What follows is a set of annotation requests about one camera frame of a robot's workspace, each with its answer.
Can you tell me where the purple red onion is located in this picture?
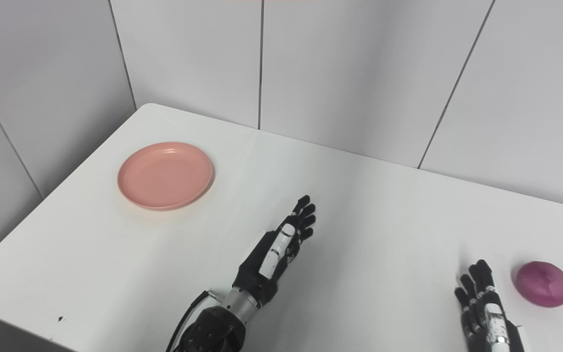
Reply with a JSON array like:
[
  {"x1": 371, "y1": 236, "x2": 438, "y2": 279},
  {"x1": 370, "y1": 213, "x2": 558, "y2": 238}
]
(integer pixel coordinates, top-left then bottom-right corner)
[{"x1": 515, "y1": 261, "x2": 563, "y2": 308}]

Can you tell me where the pink round plate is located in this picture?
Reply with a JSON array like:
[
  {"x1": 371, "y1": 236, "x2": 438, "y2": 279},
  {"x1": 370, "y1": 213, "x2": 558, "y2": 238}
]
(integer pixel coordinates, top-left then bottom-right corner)
[{"x1": 117, "y1": 142, "x2": 215, "y2": 211}]

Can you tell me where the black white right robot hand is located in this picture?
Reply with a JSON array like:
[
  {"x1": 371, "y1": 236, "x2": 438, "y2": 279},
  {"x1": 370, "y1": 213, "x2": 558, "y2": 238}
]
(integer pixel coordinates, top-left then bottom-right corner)
[{"x1": 454, "y1": 259, "x2": 526, "y2": 352}]

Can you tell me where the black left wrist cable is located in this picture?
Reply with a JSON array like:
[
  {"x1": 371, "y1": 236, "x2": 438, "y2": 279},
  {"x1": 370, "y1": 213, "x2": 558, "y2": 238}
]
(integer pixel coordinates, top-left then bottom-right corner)
[{"x1": 166, "y1": 290, "x2": 224, "y2": 352}]

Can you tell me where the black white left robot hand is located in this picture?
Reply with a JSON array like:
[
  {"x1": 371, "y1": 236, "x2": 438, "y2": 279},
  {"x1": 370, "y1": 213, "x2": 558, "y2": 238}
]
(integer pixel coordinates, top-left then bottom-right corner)
[{"x1": 232, "y1": 195, "x2": 317, "y2": 306}]

